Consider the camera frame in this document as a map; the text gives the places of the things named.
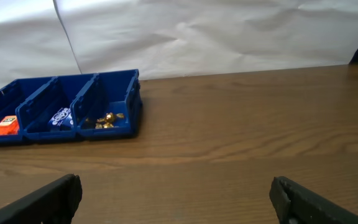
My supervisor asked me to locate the orange candy box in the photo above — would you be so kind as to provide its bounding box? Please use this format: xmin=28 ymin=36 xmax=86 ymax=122
xmin=0 ymin=114 xmax=21 ymax=137

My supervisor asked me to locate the blue candy pack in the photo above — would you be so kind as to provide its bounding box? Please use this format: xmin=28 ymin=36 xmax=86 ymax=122
xmin=47 ymin=107 xmax=74 ymax=131

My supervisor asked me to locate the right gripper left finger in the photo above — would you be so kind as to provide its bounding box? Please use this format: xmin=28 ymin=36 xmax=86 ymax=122
xmin=0 ymin=173 xmax=83 ymax=224

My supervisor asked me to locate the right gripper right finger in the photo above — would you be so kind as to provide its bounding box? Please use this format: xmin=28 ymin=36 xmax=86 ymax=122
xmin=268 ymin=175 xmax=358 ymax=224

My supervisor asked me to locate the blue tray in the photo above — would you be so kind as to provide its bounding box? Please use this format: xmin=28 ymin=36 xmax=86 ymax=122
xmin=0 ymin=68 xmax=143 ymax=144

